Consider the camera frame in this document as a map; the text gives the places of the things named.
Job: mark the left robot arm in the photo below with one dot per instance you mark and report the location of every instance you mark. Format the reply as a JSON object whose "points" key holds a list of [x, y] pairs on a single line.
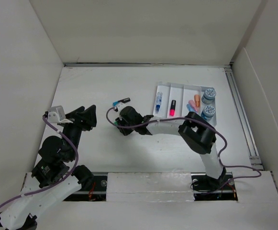
{"points": [[57, 175]]}

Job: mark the light blue translucent marker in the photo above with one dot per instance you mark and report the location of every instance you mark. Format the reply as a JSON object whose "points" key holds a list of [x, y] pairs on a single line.
{"points": [[191, 108]]}

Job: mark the clear glue bottle blue cap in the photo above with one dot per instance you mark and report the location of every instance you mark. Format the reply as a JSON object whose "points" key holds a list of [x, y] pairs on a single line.
{"points": [[158, 101]]}

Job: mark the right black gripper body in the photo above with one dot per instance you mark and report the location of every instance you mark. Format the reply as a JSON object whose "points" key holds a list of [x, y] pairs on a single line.
{"points": [[123, 122]]}

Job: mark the white divided organizer tray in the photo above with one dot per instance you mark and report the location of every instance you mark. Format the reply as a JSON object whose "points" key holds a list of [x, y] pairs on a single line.
{"points": [[182, 94]]}

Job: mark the blue round jar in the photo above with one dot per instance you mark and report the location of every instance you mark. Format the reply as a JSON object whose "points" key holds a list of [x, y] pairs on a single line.
{"points": [[208, 112], [208, 96]]}

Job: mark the pink cap black highlighter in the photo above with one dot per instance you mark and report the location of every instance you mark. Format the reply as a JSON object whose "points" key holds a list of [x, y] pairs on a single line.
{"points": [[172, 108]]}

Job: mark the aluminium rail back edge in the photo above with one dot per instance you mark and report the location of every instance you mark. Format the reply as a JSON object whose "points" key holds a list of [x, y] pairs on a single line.
{"points": [[80, 64]]}

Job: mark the aluminium rail right side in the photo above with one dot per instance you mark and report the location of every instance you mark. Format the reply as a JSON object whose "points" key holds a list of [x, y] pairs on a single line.
{"points": [[251, 145]]}

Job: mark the white foam block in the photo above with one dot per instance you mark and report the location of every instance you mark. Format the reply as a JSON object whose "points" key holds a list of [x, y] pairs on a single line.
{"points": [[153, 187]]}

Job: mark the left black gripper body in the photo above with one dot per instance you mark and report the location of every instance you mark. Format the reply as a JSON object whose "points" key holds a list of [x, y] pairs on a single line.
{"points": [[74, 130]]}

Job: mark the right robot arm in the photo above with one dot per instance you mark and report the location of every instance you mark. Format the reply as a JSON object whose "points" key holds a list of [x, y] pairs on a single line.
{"points": [[198, 134]]}

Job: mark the blue cap black highlighter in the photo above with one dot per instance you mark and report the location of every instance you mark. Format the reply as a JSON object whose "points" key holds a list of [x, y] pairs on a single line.
{"points": [[125, 100]]}

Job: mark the orange translucent marker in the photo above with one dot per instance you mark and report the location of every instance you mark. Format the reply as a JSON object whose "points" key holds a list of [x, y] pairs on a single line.
{"points": [[197, 100]]}

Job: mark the pink translucent marker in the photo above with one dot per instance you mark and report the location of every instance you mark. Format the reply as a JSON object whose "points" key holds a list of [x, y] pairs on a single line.
{"points": [[193, 105]]}

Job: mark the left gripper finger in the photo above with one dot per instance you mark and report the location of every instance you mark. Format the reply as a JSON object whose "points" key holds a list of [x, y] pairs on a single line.
{"points": [[72, 116], [90, 116]]}

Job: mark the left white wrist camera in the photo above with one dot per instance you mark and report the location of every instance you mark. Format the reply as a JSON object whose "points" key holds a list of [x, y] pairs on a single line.
{"points": [[56, 115]]}

